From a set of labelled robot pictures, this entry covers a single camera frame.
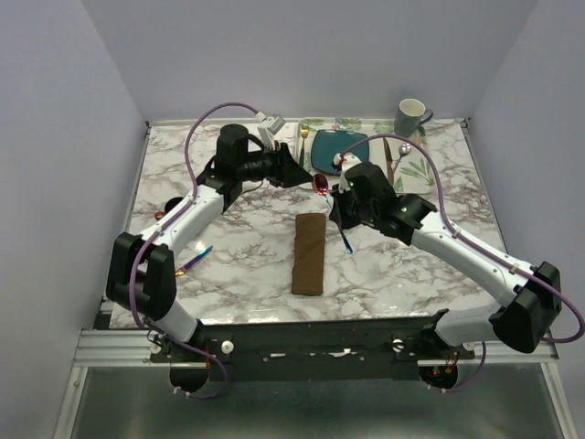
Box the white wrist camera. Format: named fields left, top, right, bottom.
left=332, top=153, right=362, bottom=172
left=255, top=111, right=285, bottom=150

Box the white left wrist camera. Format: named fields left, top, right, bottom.
left=255, top=111, right=285, bottom=150

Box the white leaf-pattern tray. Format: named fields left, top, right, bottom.
left=292, top=118, right=435, bottom=195

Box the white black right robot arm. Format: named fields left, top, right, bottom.
left=330, top=155, right=561, bottom=359

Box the silver spoon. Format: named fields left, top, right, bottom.
left=393, top=143, right=411, bottom=173

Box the aluminium extrusion rail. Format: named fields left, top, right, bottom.
left=72, top=329, right=558, bottom=368

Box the grey-green ceramic mug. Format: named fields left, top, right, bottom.
left=394, top=98, right=433, bottom=137

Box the gold fork green handle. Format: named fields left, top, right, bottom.
left=298, top=121, right=309, bottom=168

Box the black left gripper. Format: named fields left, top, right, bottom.
left=237, top=140, right=314, bottom=188

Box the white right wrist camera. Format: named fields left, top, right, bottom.
left=332, top=153, right=362, bottom=172

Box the teal square plate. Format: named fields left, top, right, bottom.
left=310, top=130, right=367, bottom=177

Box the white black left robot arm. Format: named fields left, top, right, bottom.
left=106, top=123, right=312, bottom=361

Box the brown wooden knife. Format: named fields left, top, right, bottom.
left=383, top=137, right=394, bottom=186

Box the orange coffee cup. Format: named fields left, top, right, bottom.
left=154, top=197, right=183, bottom=220

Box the iridescent rainbow spoon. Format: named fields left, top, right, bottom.
left=312, top=173, right=354, bottom=254

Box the black metal base frame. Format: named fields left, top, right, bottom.
left=123, top=316, right=482, bottom=387

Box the brown cloth napkin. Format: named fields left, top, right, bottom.
left=292, top=213, right=326, bottom=296

